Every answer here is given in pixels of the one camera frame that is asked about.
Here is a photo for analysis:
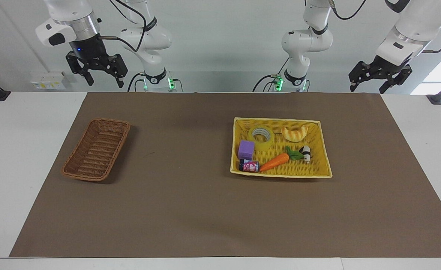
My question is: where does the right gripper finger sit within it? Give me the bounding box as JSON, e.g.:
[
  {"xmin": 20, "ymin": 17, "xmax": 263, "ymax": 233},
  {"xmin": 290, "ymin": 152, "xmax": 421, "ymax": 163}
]
[
  {"xmin": 93, "ymin": 54, "xmax": 128, "ymax": 89},
  {"xmin": 66, "ymin": 51, "xmax": 95, "ymax": 86}
]

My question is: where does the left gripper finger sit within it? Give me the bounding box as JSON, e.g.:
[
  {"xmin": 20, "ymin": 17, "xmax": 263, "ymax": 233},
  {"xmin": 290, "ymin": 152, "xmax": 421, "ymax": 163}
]
[
  {"xmin": 379, "ymin": 65, "xmax": 413, "ymax": 95},
  {"xmin": 349, "ymin": 61, "xmax": 378, "ymax": 93}
]

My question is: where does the clear tape roll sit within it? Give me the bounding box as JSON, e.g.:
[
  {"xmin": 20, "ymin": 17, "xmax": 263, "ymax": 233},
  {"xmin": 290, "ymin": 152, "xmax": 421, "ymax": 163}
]
[{"xmin": 251, "ymin": 127, "xmax": 275, "ymax": 152}]

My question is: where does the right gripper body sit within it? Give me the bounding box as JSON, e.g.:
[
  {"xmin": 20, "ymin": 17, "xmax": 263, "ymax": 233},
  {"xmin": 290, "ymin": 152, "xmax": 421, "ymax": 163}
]
[{"xmin": 69, "ymin": 33, "xmax": 111, "ymax": 63}]

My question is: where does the purple cube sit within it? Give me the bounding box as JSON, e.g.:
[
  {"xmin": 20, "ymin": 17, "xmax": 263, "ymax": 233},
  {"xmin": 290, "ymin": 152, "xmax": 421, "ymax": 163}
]
[{"xmin": 238, "ymin": 140, "xmax": 256, "ymax": 160}]

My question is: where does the toy carrot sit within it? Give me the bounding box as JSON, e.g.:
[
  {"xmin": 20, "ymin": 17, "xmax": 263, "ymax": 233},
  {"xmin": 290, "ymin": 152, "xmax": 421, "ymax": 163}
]
[{"xmin": 259, "ymin": 145, "xmax": 306, "ymax": 173}]

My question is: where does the brown wicker basket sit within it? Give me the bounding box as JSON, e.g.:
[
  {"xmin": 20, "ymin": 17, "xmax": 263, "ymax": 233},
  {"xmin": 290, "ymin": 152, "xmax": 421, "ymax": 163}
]
[{"xmin": 61, "ymin": 118, "xmax": 131, "ymax": 182}]

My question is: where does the toy croissant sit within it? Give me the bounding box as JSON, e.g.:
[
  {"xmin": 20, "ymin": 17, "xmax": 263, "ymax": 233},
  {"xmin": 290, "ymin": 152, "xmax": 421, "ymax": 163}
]
[{"xmin": 281, "ymin": 125, "xmax": 309, "ymax": 143}]

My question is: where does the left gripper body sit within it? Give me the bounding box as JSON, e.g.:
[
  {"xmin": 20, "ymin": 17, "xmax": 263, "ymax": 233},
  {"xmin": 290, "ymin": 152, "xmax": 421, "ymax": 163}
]
[{"xmin": 370, "ymin": 55, "xmax": 413, "ymax": 74}]

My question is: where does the yellow woven basket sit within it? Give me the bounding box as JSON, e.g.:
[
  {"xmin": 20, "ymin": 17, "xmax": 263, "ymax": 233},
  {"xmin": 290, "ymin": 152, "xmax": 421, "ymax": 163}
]
[{"xmin": 230, "ymin": 117, "xmax": 333, "ymax": 179}]

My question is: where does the small printed can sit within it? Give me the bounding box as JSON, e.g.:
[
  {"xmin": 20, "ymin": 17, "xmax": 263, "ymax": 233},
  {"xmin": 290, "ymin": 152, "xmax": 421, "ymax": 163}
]
[{"xmin": 239, "ymin": 159, "xmax": 261, "ymax": 173}]

